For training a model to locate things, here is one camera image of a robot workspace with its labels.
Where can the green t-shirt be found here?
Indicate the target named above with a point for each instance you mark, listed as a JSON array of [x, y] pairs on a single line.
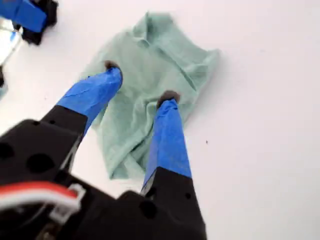
[[150, 75]]

